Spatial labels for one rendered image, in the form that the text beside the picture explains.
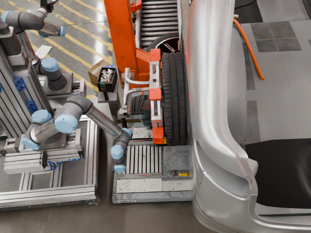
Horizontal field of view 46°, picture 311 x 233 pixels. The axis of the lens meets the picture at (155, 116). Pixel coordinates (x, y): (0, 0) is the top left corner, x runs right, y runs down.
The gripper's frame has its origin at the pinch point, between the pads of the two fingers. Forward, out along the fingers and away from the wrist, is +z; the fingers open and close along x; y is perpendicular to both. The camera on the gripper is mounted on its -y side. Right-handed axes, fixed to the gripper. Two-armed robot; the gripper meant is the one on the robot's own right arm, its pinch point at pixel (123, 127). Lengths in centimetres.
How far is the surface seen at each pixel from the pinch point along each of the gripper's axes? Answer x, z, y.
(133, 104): -9.6, 4.1, 18.9
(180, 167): -38, 3, -61
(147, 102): -17.3, 16.4, 5.8
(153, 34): -17, 170, -57
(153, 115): -22.3, -3.1, 14.9
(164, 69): -31.0, 19.0, 34.3
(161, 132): -26.9, -9.9, 5.0
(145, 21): -7, 195, -56
